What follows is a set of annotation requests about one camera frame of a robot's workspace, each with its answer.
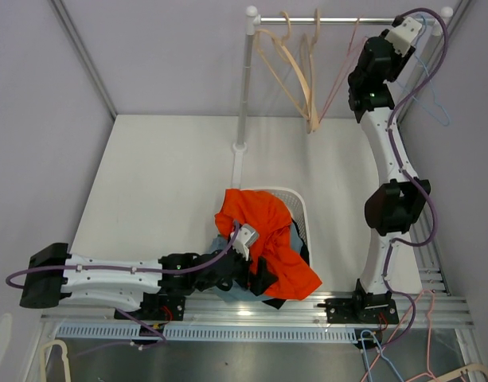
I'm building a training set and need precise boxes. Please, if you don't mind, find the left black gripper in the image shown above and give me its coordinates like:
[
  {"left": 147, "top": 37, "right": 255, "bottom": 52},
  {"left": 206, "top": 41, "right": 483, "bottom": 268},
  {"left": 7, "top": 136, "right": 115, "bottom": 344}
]
[{"left": 220, "top": 242, "right": 276, "bottom": 296}]

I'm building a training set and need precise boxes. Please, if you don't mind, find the blue wire hanger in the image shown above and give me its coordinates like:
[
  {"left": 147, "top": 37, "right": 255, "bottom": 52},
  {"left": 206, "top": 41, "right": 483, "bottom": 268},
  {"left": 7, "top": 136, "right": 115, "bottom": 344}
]
[
  {"left": 357, "top": 329, "right": 405, "bottom": 382},
  {"left": 397, "top": 14, "right": 451, "bottom": 127}
]

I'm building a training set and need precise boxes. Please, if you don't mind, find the blue grey t shirt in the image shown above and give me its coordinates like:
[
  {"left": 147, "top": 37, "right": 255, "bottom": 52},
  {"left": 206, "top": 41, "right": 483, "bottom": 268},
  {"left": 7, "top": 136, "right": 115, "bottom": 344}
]
[{"left": 209, "top": 221, "right": 310, "bottom": 310}]

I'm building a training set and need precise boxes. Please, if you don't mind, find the pink wire hanger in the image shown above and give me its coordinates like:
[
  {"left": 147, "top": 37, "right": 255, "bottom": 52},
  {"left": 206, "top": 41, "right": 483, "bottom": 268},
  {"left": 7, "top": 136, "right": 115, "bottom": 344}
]
[
  {"left": 318, "top": 17, "right": 361, "bottom": 123},
  {"left": 372, "top": 290, "right": 438, "bottom": 381}
]

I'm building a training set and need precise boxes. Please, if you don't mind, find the black t shirt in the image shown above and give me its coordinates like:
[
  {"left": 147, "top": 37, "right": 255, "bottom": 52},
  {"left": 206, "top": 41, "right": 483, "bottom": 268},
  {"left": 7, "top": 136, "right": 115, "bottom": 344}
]
[{"left": 263, "top": 216, "right": 310, "bottom": 310}]

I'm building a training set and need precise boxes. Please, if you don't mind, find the orange t shirt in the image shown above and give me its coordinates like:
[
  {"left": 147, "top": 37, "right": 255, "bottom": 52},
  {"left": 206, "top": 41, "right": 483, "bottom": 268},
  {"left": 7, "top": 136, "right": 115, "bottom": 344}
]
[{"left": 215, "top": 189, "right": 322, "bottom": 300}]

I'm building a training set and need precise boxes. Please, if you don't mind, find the beige wooden hanger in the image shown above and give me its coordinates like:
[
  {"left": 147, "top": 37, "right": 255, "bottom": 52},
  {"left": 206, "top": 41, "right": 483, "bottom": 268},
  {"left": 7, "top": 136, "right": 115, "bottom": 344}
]
[
  {"left": 253, "top": 10, "right": 314, "bottom": 120},
  {"left": 300, "top": 8, "right": 321, "bottom": 134}
]

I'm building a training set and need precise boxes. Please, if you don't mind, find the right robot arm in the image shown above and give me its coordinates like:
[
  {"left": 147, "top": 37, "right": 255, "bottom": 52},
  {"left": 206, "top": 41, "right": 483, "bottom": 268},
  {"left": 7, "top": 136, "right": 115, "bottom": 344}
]
[{"left": 348, "top": 21, "right": 431, "bottom": 323}]

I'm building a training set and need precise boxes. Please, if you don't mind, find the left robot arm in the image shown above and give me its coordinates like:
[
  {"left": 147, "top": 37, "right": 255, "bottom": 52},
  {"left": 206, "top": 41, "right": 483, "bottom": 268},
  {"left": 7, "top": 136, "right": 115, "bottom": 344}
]
[{"left": 19, "top": 243, "right": 278, "bottom": 319}]

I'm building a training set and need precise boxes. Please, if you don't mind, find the beige hanger bottom left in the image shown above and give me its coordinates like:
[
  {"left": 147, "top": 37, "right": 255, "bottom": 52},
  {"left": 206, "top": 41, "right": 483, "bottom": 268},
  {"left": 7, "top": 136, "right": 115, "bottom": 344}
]
[{"left": 39, "top": 339, "right": 72, "bottom": 382}]

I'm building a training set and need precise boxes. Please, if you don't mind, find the beige hanger bottom right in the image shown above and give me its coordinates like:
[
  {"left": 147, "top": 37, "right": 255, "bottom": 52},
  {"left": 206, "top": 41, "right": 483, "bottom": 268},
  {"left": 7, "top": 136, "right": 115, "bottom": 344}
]
[{"left": 435, "top": 363, "right": 488, "bottom": 382}]

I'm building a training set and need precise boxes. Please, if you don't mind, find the white plastic laundry basket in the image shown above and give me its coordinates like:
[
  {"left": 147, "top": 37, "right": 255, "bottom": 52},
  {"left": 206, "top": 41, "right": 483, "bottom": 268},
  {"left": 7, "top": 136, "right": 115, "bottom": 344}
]
[{"left": 244, "top": 186, "right": 312, "bottom": 266}]

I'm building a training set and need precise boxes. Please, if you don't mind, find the white metal clothes rack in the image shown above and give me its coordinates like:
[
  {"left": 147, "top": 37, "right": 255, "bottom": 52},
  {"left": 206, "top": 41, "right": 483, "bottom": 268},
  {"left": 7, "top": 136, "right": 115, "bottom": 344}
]
[{"left": 230, "top": 6, "right": 455, "bottom": 188}]

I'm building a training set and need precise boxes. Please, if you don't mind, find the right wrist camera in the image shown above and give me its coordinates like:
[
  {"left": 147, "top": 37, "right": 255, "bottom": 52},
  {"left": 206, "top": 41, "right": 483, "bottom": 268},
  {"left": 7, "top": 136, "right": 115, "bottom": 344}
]
[{"left": 385, "top": 17, "right": 422, "bottom": 57}]

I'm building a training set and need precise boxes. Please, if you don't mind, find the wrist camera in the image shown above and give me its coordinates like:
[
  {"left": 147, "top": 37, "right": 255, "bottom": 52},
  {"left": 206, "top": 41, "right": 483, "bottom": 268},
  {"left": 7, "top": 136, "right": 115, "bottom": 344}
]
[
  {"left": 385, "top": 17, "right": 422, "bottom": 57},
  {"left": 228, "top": 222, "right": 260, "bottom": 261}
]

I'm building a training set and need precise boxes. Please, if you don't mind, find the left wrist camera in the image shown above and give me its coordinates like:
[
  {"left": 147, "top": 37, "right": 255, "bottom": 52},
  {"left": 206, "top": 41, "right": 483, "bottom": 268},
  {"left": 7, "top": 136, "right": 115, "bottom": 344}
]
[{"left": 228, "top": 222, "right": 260, "bottom": 261}]

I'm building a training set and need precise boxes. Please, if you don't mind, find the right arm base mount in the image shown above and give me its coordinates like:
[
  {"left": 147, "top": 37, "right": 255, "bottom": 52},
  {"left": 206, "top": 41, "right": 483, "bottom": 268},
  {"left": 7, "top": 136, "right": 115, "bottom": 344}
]
[{"left": 316, "top": 292, "right": 400, "bottom": 325}]

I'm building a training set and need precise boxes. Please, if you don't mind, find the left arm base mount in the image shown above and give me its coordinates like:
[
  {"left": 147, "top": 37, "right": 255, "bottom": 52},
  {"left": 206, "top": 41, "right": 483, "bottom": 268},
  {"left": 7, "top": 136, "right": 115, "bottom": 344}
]
[{"left": 129, "top": 294, "right": 185, "bottom": 322}]

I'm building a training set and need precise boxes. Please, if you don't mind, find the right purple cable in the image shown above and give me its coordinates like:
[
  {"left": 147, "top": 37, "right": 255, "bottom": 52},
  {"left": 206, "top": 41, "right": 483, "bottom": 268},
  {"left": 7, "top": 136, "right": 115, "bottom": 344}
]
[{"left": 381, "top": 10, "right": 451, "bottom": 343}]

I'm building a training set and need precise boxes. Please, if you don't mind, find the blue wire hanger on floor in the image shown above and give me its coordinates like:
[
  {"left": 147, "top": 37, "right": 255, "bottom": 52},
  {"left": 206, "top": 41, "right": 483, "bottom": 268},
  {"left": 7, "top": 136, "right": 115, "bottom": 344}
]
[{"left": 357, "top": 329, "right": 405, "bottom": 382}]

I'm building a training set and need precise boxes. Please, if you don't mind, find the aluminium rail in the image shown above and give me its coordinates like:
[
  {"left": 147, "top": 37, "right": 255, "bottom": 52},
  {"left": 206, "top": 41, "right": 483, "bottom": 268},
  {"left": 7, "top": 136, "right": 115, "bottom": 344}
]
[{"left": 40, "top": 291, "right": 474, "bottom": 329}]

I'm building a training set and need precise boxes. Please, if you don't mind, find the pink wire hanger on floor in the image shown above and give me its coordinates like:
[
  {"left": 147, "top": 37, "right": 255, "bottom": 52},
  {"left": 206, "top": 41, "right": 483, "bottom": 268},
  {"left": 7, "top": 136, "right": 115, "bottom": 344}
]
[{"left": 372, "top": 290, "right": 438, "bottom": 381}]

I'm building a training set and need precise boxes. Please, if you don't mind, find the white slotted cable duct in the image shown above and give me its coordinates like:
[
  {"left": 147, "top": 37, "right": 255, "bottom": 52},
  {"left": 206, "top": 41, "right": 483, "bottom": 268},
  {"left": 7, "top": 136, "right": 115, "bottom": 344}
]
[{"left": 57, "top": 323, "right": 357, "bottom": 344}]

